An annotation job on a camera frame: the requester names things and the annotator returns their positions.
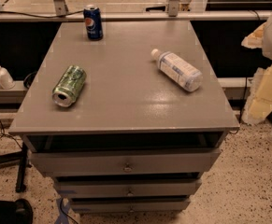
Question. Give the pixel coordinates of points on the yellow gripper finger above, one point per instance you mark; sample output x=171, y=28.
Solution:
x=259, y=102
x=255, y=39

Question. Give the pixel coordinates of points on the clear plastic bottle blue label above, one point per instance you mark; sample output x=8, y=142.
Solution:
x=183, y=73

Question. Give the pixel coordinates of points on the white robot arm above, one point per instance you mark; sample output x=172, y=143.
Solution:
x=267, y=39

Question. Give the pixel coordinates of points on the white pump dispenser bottle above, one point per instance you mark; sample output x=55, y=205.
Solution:
x=6, y=80

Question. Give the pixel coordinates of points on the grey upper drawer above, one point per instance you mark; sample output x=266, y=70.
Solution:
x=141, y=162

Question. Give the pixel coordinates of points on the grey drawer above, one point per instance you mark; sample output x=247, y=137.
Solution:
x=131, y=205
x=141, y=162
x=128, y=188

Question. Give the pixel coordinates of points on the grey drawer cabinet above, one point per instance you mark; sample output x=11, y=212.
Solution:
x=126, y=102

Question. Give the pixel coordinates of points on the blue Pepsi can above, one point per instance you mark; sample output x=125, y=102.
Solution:
x=93, y=23

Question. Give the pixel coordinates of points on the grey middle drawer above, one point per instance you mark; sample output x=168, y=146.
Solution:
x=128, y=188

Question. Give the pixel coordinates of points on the green soda can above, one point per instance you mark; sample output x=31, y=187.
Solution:
x=69, y=87

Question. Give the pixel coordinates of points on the grey lower drawer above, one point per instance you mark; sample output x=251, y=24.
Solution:
x=131, y=205

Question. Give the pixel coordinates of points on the black stand leg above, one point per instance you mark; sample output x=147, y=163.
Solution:
x=20, y=158

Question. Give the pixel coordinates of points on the black shoe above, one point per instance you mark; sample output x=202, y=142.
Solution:
x=18, y=212

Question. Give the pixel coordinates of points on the metal frame rail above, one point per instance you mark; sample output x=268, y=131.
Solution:
x=229, y=15

